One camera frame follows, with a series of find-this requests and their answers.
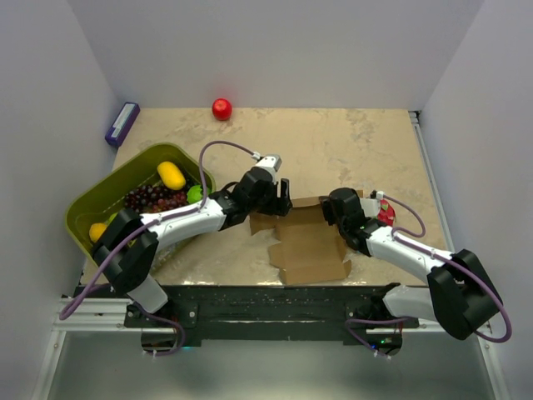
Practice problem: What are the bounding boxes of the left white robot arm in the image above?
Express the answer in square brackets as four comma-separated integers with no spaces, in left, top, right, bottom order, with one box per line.
[91,167,292,327]

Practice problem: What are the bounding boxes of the purple grape bunch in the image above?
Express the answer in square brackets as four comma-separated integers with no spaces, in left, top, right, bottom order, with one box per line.
[123,184,172,214]

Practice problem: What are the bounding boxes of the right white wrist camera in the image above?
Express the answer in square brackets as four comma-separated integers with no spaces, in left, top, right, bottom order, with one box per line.
[360,191,384,218]

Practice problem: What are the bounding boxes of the red apple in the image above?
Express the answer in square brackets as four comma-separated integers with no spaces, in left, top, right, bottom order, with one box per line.
[212,98,232,121]

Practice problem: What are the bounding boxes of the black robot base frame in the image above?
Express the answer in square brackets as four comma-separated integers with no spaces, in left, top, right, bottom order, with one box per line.
[74,282,421,359]

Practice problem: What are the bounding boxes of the red dragon fruit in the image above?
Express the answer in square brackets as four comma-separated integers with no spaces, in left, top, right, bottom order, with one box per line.
[377,198,396,227]

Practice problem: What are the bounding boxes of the brown cardboard box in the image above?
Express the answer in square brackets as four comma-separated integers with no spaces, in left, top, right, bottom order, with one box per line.
[250,197,351,285]

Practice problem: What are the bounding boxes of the yellow mango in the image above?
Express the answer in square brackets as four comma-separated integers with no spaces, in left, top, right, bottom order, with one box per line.
[157,161,187,190]

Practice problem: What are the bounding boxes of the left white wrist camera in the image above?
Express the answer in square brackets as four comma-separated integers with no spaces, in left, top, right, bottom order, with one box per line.
[252,152,282,183]

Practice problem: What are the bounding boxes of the green striped toy fruit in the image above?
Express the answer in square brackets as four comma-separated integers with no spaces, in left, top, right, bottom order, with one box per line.
[187,185,204,204]

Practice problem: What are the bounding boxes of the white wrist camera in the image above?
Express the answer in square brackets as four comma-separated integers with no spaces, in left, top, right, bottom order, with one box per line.
[360,191,384,218]
[252,152,282,183]

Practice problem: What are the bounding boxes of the red grape bunch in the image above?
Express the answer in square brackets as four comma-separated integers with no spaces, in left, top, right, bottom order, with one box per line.
[149,191,188,212]

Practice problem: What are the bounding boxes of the olive green plastic bin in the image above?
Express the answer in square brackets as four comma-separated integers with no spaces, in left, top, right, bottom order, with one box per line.
[65,142,201,272]

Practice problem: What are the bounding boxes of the green pear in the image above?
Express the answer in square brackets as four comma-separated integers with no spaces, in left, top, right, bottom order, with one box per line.
[106,212,117,225]

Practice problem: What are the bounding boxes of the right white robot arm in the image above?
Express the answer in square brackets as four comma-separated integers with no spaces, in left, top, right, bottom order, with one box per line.
[320,187,512,343]

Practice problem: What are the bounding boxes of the purple rectangular box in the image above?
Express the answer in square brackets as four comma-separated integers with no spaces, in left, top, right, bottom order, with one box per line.
[105,102,141,148]

